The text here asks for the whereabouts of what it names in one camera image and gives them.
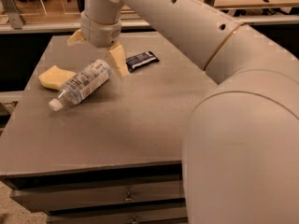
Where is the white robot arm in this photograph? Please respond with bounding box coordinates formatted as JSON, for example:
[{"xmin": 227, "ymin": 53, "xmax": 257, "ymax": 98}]
[{"xmin": 81, "ymin": 0, "xmax": 299, "ymax": 224}]

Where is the blue label plastic bottle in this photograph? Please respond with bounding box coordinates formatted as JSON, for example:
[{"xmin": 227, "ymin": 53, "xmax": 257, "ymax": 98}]
[{"xmin": 49, "ymin": 60, "xmax": 111, "ymax": 111}]

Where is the upper grey drawer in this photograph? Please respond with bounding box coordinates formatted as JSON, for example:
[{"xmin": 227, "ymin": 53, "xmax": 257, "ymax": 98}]
[{"xmin": 11, "ymin": 180, "xmax": 184, "ymax": 212}]

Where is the lower grey drawer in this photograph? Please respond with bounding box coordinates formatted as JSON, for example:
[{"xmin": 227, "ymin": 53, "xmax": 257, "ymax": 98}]
[{"xmin": 47, "ymin": 205, "xmax": 188, "ymax": 224}]

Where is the yellow sponge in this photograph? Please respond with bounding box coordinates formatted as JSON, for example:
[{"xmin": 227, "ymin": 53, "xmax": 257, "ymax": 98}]
[{"xmin": 38, "ymin": 65, "xmax": 76, "ymax": 91}]

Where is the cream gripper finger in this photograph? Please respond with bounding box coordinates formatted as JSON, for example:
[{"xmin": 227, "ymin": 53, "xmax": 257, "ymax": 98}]
[
  {"xmin": 67, "ymin": 29, "xmax": 86, "ymax": 46},
  {"xmin": 106, "ymin": 43, "xmax": 129, "ymax": 78}
]

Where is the grey drawer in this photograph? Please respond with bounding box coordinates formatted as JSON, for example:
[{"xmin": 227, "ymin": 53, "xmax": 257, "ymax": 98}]
[
  {"xmin": 47, "ymin": 205, "xmax": 188, "ymax": 224},
  {"xmin": 11, "ymin": 180, "xmax": 184, "ymax": 212}
]

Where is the grey drawer cabinet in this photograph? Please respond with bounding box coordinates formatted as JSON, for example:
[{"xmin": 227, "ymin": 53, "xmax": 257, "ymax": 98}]
[{"xmin": 0, "ymin": 32, "xmax": 213, "ymax": 217}]

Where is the white rounded gripper body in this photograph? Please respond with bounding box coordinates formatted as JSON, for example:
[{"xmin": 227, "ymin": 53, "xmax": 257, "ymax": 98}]
[{"xmin": 80, "ymin": 12, "xmax": 121, "ymax": 48}]

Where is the dark blue snack packet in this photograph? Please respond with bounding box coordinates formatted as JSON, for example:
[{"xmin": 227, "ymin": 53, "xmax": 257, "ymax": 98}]
[{"xmin": 126, "ymin": 51, "xmax": 159, "ymax": 73}]

